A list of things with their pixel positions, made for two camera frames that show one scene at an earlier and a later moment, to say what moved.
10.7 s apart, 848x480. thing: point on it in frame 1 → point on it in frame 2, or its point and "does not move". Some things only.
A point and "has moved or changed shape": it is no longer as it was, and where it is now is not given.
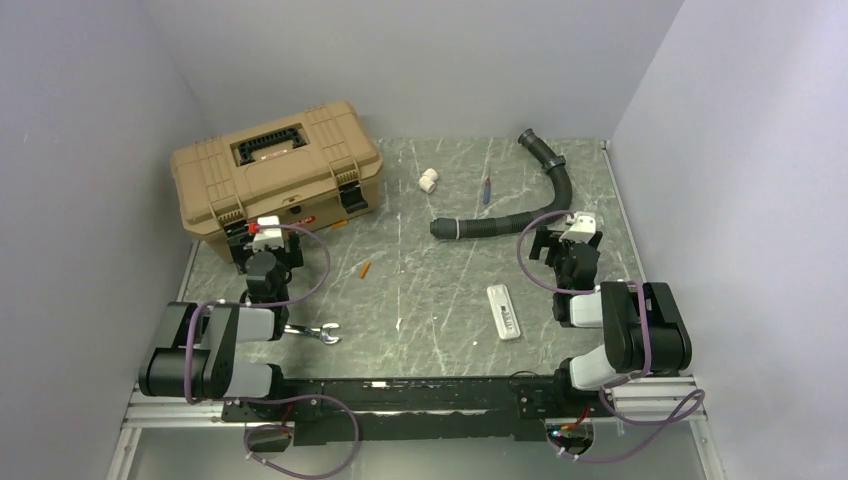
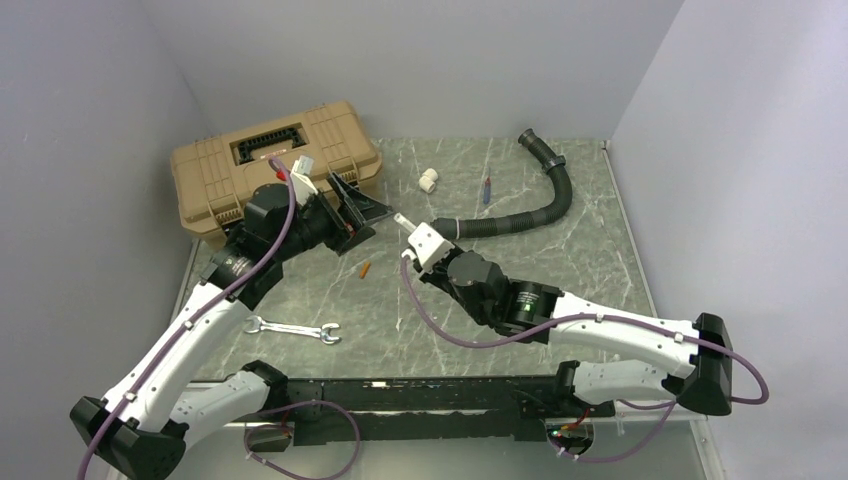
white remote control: [504, 313] has moved or changed shape
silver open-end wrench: [322, 332] does not move
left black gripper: [292, 257] → [361, 209]
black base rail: [415, 411] does not move
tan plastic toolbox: [312, 170] does not move
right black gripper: [550, 239] → [432, 276]
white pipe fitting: [427, 181] does not move
